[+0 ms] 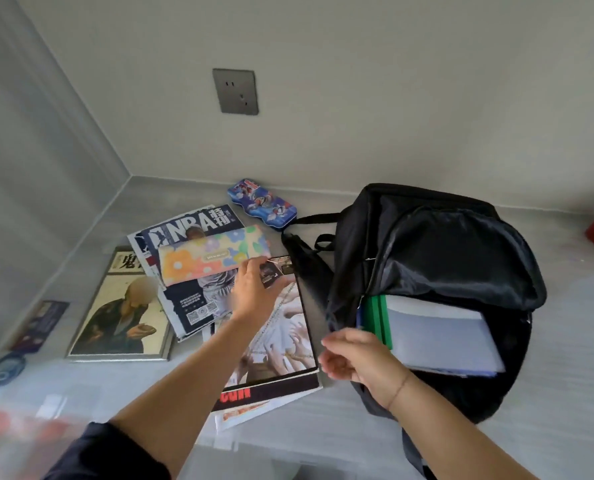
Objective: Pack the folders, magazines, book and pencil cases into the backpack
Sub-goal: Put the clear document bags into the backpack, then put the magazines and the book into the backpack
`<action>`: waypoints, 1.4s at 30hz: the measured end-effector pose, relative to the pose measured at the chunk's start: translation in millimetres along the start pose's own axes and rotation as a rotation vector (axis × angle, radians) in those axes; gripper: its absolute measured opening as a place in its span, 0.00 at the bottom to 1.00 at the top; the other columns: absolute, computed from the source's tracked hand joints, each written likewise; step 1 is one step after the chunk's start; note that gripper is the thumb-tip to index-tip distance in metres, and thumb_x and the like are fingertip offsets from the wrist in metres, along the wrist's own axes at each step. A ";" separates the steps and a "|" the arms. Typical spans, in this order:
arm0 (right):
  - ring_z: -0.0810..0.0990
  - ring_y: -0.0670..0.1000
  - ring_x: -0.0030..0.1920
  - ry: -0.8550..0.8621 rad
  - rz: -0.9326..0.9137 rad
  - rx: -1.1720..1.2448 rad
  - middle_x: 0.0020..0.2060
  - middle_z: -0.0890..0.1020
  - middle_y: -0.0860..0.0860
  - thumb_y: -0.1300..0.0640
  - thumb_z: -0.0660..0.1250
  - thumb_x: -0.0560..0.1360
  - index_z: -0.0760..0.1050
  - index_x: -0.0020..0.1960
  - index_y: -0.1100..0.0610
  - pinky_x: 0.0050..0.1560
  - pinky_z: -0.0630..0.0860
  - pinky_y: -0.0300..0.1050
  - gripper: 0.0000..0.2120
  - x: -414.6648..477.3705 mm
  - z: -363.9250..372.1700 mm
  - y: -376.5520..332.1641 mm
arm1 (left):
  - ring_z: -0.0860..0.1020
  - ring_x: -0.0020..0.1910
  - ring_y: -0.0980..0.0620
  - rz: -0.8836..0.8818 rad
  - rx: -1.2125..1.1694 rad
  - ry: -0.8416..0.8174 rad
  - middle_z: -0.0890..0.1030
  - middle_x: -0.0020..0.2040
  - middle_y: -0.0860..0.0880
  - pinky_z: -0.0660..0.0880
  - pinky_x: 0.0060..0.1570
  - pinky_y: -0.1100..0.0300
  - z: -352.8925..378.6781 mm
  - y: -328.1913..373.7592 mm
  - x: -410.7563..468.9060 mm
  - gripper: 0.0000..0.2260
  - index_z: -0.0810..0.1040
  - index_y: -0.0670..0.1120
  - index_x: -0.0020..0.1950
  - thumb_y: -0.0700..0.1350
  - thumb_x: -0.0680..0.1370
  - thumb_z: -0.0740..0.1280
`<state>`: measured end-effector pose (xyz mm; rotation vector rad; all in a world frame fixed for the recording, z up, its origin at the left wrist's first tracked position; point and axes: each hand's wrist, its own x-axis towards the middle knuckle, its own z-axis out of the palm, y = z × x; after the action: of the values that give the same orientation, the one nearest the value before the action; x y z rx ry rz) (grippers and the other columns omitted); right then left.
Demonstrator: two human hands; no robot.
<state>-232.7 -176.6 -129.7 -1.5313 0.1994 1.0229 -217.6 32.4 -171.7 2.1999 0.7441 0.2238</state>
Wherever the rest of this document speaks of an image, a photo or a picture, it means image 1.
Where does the dark blue card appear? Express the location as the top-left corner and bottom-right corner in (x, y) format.
(10, 300), (71, 353)

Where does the dark blue sleeve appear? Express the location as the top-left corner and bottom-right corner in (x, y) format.
(42, 420), (174, 480)

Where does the white notebook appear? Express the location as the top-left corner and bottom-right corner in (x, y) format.
(383, 295), (507, 378)

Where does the black backpack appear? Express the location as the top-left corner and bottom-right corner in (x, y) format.
(281, 183), (548, 480)

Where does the book with painted figure cover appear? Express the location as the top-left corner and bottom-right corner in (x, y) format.
(65, 246), (174, 363)

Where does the green book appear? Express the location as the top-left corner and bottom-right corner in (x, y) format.
(363, 295), (394, 351)

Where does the round blue tape roll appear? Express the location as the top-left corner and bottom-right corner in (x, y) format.
(0, 352), (28, 386)

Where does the blurred red and white packet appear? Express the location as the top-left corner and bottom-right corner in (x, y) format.
(0, 394), (104, 480)

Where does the person's right hand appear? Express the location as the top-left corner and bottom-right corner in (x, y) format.
(318, 327), (413, 410)

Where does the white magazine with red print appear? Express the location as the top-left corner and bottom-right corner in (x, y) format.
(214, 385), (324, 433)

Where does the person's left forearm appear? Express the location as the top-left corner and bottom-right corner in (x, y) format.
(109, 311), (260, 480)

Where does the thin wrist bracelet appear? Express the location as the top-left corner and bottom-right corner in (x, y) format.
(386, 372), (413, 411)

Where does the blue cartoon pencil tin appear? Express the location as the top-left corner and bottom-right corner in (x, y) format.
(227, 178), (298, 230)

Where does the person's right forearm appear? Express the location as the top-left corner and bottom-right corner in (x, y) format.
(372, 372), (547, 480)

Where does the magazine with reaching hands cover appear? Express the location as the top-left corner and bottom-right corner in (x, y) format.
(211, 256), (320, 413)

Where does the dark blue basketball magazine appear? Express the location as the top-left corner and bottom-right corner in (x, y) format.
(128, 204), (250, 344)

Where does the person's left hand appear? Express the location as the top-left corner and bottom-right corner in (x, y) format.
(229, 257), (287, 325)

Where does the grey wall socket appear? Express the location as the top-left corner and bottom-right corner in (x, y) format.
(212, 69), (260, 116)

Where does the floral pencil pouch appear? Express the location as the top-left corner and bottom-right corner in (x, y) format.
(157, 225), (273, 288)

